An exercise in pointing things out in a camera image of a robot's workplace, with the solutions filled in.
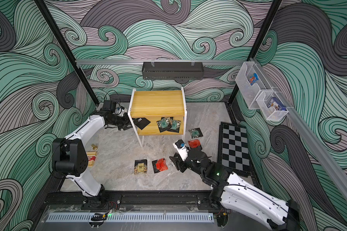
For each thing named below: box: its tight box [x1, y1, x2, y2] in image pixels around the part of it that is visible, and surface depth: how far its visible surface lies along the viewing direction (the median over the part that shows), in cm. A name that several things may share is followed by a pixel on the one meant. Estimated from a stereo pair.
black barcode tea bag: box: [131, 117, 151, 130], surface depth 90 cm
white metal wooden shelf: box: [127, 87, 187, 148], surface depth 79 cm
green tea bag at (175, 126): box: [170, 119, 182, 133], surface depth 87 cm
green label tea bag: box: [156, 116, 172, 133], surface depth 87 cm
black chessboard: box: [217, 121, 252, 178], surface depth 92 cm
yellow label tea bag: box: [133, 158, 148, 175], surface depth 87 cm
